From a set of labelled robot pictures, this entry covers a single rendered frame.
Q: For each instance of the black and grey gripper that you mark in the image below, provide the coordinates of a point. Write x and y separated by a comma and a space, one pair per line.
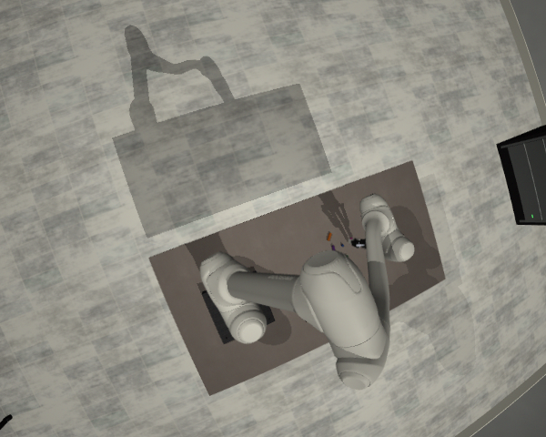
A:
354, 241

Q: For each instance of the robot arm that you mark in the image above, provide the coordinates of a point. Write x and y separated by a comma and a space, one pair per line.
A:
330, 293

